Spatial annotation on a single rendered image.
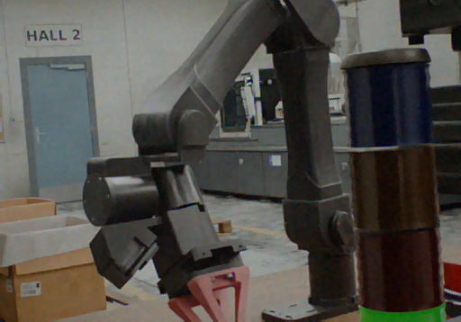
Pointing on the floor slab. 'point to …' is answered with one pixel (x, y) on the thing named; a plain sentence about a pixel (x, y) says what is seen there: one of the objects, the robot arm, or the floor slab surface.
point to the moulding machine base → (266, 165)
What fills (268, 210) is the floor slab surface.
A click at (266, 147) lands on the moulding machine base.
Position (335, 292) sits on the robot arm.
